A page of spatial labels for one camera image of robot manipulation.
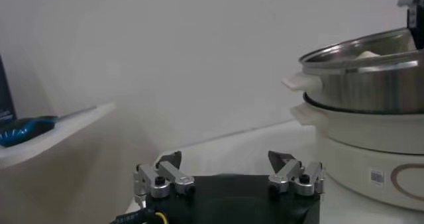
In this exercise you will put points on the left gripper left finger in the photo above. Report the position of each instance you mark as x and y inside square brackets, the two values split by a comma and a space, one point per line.
[169, 174]

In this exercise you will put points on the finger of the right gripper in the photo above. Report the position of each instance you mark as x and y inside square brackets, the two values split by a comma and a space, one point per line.
[416, 23]

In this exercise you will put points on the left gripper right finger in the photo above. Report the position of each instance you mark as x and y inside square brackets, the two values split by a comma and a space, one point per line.
[288, 172]

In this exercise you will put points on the white steamed baozi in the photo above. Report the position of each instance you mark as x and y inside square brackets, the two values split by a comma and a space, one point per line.
[366, 55]

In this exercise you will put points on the perforated steel steamer basket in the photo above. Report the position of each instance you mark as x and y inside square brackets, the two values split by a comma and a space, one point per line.
[364, 89]

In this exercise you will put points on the white electric cooker pot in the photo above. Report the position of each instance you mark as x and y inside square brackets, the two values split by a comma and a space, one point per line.
[357, 165]

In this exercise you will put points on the white side table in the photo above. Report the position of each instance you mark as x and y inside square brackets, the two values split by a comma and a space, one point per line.
[66, 152]

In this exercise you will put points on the blue computer mouse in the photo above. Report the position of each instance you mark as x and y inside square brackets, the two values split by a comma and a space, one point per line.
[26, 131]

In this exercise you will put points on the dark monitor screen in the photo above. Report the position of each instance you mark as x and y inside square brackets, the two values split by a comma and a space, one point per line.
[5, 96]

